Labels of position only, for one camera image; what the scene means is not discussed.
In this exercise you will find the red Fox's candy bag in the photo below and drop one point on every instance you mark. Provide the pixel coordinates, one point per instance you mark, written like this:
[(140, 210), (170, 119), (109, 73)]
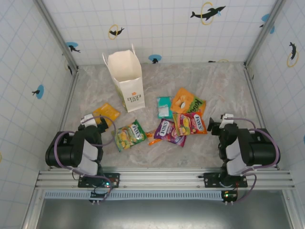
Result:
[(190, 124)]

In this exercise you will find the green Fox's candy bag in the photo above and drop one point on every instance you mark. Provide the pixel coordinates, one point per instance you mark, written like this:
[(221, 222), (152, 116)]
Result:
[(126, 137)]

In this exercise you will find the orange Krax chips bag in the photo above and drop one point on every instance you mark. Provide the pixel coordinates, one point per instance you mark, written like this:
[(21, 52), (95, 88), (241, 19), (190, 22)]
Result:
[(183, 100)]

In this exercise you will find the white paper bag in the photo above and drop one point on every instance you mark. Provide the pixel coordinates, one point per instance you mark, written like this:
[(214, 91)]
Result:
[(133, 95)]

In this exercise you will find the purple Fox's candy bag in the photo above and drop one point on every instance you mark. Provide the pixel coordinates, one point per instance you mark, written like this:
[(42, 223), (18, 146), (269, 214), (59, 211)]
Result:
[(164, 131)]

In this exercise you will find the teal snack packet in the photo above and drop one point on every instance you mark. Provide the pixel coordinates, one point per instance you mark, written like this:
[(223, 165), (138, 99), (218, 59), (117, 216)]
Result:
[(164, 105)]

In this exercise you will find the small orange snack packet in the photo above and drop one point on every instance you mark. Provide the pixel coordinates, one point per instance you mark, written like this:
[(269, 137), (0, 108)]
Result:
[(152, 140)]

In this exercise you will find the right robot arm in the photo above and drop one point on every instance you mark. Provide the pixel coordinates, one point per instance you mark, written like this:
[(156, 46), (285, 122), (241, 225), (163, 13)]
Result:
[(257, 148)]

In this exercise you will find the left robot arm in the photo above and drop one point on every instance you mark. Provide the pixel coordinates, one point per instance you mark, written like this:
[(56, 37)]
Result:
[(66, 150)]

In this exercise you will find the yellow snack pouch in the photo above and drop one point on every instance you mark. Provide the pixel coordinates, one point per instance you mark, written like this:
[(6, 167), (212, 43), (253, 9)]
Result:
[(109, 111)]

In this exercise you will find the dolphin blue circle sticker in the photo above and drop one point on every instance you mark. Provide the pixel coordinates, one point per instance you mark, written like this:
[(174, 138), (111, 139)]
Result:
[(72, 46), (155, 58), (267, 19), (39, 91)]

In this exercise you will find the grey metal panel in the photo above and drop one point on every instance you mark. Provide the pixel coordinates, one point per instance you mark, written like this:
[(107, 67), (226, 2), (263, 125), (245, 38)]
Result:
[(162, 214)]

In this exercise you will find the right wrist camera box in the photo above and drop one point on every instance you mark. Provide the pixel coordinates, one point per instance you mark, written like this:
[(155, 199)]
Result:
[(226, 121)]

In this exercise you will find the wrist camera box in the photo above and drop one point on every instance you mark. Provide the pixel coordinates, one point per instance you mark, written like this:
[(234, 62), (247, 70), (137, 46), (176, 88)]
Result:
[(89, 118), (226, 121)]

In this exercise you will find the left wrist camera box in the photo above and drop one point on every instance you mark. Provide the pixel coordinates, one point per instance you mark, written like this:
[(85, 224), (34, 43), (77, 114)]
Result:
[(89, 118)]

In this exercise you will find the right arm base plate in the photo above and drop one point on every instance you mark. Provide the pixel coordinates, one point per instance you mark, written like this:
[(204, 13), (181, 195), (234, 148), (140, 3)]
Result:
[(212, 179)]

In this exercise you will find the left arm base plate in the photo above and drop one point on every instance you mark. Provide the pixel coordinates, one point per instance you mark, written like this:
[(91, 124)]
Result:
[(112, 179)]

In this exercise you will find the aluminium mounting rail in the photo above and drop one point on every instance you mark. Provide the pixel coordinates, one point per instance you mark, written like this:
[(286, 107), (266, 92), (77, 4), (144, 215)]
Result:
[(162, 177)]

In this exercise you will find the aluminium frame post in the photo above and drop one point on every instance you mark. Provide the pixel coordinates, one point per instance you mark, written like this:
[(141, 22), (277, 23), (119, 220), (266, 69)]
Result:
[(57, 38), (264, 31)]

